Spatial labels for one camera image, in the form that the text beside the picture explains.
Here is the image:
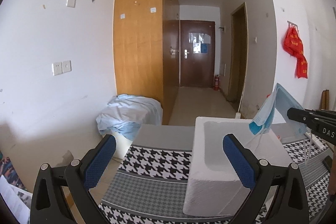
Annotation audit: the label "wooden sticks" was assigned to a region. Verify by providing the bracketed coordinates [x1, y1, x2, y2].
[321, 90, 330, 110]

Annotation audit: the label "houndstooth tablecloth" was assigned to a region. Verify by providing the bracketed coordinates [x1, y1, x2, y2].
[99, 125, 332, 223]

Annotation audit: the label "red fire extinguisher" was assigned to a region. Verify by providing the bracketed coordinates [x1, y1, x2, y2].
[213, 75, 220, 91]

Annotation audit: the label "white wall switch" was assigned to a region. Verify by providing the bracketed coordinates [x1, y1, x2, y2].
[66, 0, 76, 8]

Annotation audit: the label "white foam box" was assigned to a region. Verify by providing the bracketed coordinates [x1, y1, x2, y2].
[183, 117, 291, 217]

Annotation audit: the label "red hanging cloth bag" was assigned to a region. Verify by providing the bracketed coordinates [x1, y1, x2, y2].
[283, 24, 308, 79]

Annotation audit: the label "double wall socket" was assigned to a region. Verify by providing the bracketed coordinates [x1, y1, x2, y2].
[52, 60, 72, 76]

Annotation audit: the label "light blue crumpled sheet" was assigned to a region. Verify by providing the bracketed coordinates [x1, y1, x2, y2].
[96, 94, 163, 141]

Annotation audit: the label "wooden wardrobe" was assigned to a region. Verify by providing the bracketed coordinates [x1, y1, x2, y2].
[113, 0, 179, 125]

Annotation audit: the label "side door frame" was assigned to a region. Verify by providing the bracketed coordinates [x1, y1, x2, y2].
[228, 3, 248, 103]

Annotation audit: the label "dark brown entrance door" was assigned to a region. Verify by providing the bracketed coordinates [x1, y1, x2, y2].
[181, 20, 215, 88]

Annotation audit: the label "blue face mask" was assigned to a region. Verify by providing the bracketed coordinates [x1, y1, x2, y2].
[248, 82, 308, 139]

